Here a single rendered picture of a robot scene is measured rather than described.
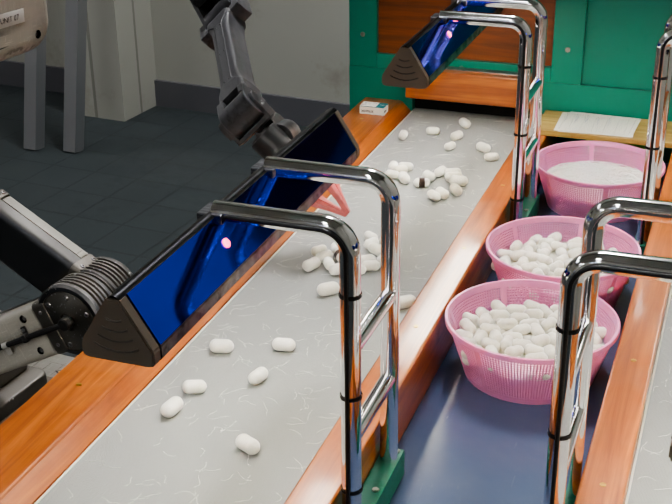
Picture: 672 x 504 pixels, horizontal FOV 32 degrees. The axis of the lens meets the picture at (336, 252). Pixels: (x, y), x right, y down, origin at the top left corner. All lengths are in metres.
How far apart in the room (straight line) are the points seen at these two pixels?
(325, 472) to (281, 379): 0.27
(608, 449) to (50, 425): 0.72
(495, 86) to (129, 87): 2.79
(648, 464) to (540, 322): 0.41
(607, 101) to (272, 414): 1.39
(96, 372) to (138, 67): 3.67
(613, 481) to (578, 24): 1.44
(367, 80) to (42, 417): 1.50
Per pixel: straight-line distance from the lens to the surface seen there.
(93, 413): 1.61
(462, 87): 2.72
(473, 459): 1.64
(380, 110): 2.72
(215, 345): 1.75
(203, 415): 1.62
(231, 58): 2.15
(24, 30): 1.95
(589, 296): 1.37
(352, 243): 1.24
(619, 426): 1.57
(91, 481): 1.52
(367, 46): 2.83
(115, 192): 4.43
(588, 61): 2.73
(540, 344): 1.80
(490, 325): 1.83
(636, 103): 2.73
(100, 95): 5.27
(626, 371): 1.70
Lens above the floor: 1.61
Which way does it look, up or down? 25 degrees down
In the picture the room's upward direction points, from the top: 1 degrees counter-clockwise
